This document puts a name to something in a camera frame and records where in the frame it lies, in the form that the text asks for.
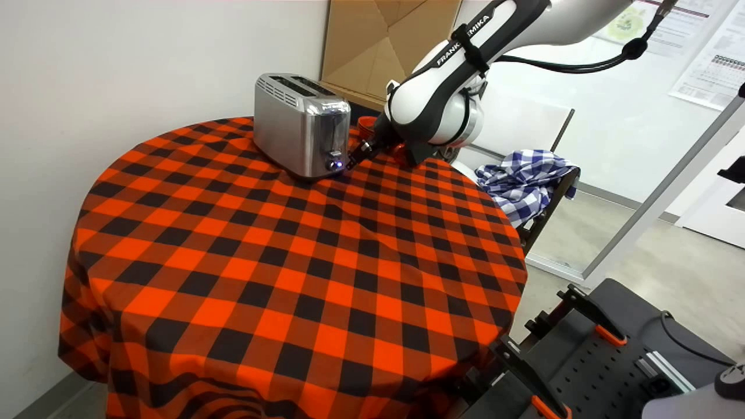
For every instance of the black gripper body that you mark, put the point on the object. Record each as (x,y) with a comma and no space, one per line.
(396,140)

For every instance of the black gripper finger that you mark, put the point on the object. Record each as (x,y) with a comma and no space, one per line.
(361,155)

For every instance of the silver two-slot toaster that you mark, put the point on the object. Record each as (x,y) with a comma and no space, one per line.
(299,129)

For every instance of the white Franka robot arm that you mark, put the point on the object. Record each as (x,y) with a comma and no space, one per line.
(451,85)

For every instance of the brown cardboard sheet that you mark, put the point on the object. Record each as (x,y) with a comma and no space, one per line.
(373,48)

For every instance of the blue white checkered cloth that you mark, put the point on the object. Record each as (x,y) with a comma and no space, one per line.
(521,182)

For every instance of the orange black checkered tablecloth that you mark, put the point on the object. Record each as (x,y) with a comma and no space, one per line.
(272,295)

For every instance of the black folding stand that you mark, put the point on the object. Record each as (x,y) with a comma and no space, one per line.
(556,206)

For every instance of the yellow green paper sheet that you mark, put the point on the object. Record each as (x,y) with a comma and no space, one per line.
(624,24)

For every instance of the white diagonal pole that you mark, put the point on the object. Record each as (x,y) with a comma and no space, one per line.
(660,195)

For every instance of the white text poster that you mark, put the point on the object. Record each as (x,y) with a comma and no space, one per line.
(714,62)

